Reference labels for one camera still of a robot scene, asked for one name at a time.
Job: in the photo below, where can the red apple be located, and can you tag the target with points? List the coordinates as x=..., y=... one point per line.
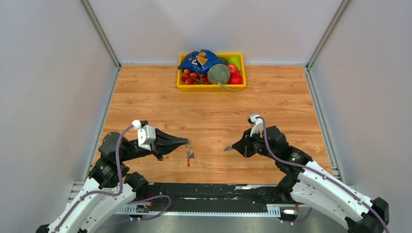
x=233, y=69

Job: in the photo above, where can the blue snack bag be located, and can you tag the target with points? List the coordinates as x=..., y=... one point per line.
x=199, y=61

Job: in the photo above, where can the bunch of red fruits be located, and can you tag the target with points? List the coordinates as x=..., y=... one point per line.
x=189, y=77

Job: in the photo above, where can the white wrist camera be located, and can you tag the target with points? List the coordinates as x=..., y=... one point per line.
x=255, y=120
x=146, y=134

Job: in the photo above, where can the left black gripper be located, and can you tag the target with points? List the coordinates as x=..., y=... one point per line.
x=165, y=143

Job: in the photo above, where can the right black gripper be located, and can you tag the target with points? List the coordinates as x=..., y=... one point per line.
x=243, y=145

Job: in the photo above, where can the green apple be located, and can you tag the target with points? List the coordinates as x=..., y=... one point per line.
x=235, y=60

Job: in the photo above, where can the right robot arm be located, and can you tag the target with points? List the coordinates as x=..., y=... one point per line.
x=308, y=183

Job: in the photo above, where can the red handled key ring holder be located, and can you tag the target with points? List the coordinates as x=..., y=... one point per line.
x=190, y=153

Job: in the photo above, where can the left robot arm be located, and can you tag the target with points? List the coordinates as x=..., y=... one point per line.
x=109, y=185

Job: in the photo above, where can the green melon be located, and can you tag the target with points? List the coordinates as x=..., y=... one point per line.
x=219, y=74

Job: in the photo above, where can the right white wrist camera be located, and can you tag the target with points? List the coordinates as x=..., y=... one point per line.
x=255, y=120

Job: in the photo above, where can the red tomato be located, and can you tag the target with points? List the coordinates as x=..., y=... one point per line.
x=235, y=79

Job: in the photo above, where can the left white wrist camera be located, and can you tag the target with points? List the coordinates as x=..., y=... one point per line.
x=146, y=134

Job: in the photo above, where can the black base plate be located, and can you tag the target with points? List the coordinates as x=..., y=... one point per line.
x=214, y=197

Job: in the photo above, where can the yellow plastic bin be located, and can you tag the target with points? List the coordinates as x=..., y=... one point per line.
x=214, y=87

